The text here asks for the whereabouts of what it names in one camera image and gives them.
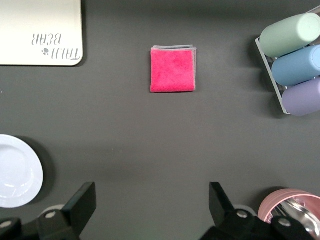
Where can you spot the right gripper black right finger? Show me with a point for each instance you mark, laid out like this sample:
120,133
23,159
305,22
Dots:
225,220

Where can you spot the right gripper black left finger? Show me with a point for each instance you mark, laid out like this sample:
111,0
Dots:
75,212

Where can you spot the white round plate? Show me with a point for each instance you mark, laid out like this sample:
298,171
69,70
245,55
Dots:
17,172

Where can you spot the pink ribbed bowl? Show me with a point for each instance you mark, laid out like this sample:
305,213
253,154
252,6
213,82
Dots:
275,200

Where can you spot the metal scoop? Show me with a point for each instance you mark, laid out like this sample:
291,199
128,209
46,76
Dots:
302,215

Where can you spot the pale purple cup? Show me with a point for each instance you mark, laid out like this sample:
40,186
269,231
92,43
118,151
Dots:
302,97

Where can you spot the pink folded cloth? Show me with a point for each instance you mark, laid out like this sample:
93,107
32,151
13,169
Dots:
172,71

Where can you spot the pale blue cup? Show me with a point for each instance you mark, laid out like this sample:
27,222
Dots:
295,66

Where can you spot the pale green cup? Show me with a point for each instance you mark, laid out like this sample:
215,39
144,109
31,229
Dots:
285,35

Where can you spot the cream tray with bear print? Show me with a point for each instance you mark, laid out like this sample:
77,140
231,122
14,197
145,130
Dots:
37,20

